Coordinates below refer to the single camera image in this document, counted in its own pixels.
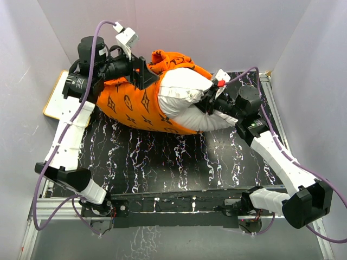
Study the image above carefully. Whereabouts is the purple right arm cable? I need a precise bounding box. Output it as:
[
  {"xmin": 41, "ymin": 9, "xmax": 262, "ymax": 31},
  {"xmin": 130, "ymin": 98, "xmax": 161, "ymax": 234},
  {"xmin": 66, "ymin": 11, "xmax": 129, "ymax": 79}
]
[{"xmin": 224, "ymin": 67, "xmax": 347, "ymax": 243}]

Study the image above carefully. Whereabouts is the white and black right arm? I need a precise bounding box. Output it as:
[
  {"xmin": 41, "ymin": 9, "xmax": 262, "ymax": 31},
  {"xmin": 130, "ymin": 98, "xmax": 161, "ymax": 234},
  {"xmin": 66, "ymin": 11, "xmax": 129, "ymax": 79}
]
[{"xmin": 197, "ymin": 85, "xmax": 333, "ymax": 229}]

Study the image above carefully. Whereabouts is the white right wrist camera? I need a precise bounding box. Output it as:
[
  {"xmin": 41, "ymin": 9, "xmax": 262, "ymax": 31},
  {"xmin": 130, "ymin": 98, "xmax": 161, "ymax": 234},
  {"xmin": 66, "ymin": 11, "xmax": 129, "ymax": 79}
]
[{"xmin": 211, "ymin": 69, "xmax": 230, "ymax": 88}]

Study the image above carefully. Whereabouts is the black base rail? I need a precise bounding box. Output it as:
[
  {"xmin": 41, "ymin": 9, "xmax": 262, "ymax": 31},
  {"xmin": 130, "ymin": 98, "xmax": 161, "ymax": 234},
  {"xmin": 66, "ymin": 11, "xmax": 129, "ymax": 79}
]
[{"xmin": 81, "ymin": 189, "xmax": 272, "ymax": 230}]

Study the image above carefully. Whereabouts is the white pillow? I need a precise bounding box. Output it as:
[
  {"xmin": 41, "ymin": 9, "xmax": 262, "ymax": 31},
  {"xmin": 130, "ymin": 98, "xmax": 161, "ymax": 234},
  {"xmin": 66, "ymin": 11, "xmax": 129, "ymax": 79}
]
[{"xmin": 158, "ymin": 68, "xmax": 237, "ymax": 132}]

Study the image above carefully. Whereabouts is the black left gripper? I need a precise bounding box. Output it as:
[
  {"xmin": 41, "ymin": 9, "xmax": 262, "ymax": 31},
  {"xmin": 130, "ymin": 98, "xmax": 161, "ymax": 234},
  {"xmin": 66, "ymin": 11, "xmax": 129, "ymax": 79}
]
[{"xmin": 97, "ymin": 45, "xmax": 159, "ymax": 89}]

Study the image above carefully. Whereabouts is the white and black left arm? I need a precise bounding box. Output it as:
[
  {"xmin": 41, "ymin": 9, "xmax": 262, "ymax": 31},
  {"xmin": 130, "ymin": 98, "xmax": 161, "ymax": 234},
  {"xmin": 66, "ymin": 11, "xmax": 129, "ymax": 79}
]
[{"xmin": 34, "ymin": 36, "xmax": 159, "ymax": 216}]

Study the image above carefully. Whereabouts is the aluminium frame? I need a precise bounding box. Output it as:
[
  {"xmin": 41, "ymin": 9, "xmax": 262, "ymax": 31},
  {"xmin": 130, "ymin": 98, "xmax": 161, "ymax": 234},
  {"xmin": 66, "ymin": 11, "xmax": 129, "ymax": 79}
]
[{"xmin": 18, "ymin": 73, "xmax": 336, "ymax": 260}]

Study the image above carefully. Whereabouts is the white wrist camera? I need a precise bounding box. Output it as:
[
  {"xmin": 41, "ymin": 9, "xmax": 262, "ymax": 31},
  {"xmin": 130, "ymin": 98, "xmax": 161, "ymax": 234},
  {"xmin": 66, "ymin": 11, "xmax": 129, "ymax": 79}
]
[
  {"xmin": 211, "ymin": 69, "xmax": 230, "ymax": 88},
  {"xmin": 113, "ymin": 22, "xmax": 138, "ymax": 58}
]

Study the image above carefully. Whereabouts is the orange patterned plush pillowcase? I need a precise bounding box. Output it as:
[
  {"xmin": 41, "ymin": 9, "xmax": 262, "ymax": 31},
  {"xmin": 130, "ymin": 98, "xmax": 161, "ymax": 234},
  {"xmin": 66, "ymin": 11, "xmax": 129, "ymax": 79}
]
[{"xmin": 97, "ymin": 50, "xmax": 212, "ymax": 135}]

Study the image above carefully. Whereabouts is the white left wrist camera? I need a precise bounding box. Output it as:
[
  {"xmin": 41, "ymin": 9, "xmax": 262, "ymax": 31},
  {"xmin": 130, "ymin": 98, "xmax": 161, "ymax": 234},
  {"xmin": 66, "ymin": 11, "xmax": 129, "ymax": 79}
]
[{"xmin": 113, "ymin": 22, "xmax": 138, "ymax": 58}]

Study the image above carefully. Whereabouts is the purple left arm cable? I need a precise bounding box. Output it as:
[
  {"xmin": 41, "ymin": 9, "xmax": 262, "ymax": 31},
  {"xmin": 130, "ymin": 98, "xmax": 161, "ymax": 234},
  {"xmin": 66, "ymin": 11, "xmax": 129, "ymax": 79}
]
[{"xmin": 31, "ymin": 20, "xmax": 120, "ymax": 236}]

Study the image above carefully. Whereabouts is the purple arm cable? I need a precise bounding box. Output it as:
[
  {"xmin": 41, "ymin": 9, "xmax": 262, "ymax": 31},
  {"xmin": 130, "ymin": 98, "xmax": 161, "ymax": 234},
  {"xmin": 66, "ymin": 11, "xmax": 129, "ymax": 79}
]
[
  {"xmin": 224, "ymin": 67, "xmax": 347, "ymax": 243},
  {"xmin": 31, "ymin": 20, "xmax": 120, "ymax": 236}
]

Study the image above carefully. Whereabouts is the white board with wooden frame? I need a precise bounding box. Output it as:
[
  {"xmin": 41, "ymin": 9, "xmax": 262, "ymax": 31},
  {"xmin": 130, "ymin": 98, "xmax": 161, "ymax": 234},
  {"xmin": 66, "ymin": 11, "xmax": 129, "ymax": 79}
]
[{"xmin": 43, "ymin": 70, "xmax": 95, "ymax": 129}]

